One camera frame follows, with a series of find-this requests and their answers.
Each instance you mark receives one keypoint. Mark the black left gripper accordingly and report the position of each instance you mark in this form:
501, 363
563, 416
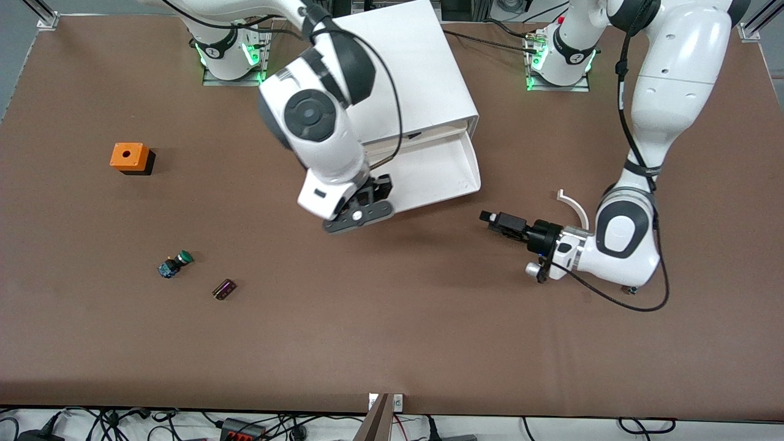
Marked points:
538, 236

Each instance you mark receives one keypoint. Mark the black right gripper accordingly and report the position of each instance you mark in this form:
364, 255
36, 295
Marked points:
381, 186

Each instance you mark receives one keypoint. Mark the white plastic drawer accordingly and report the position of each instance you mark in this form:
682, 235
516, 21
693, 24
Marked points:
441, 131
429, 171

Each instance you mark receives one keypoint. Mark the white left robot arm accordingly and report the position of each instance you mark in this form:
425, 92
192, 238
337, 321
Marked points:
674, 73

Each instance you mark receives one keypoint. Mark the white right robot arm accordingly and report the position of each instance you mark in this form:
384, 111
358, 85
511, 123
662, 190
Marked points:
318, 122

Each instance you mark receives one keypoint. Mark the white drawer cabinet shell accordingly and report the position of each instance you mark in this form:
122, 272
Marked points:
422, 67

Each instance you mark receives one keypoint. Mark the small blue electronic part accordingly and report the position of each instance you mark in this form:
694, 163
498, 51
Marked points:
629, 290

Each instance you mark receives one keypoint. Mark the dark cylindrical capacitor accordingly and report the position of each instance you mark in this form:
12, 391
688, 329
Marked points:
224, 289

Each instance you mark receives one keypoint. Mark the black red power strip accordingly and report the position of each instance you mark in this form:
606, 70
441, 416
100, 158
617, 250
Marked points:
242, 429

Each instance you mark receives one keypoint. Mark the white curved plastic bracket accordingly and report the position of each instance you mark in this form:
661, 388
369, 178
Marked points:
579, 208

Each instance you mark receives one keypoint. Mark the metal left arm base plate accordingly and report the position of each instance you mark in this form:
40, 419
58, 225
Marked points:
582, 87

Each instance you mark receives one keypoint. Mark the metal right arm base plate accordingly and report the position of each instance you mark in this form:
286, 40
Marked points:
264, 55

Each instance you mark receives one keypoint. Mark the white pole clamp bracket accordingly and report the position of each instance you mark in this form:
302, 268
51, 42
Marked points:
398, 402

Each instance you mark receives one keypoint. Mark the green push button switch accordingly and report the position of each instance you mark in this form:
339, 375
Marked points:
174, 263

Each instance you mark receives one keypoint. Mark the grey camera mount pole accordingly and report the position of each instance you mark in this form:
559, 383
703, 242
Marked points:
375, 422

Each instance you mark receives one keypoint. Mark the orange button enclosure box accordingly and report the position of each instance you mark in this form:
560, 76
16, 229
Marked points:
128, 156

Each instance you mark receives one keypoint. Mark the aluminium frame post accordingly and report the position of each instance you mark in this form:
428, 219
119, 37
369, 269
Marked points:
756, 24
44, 17

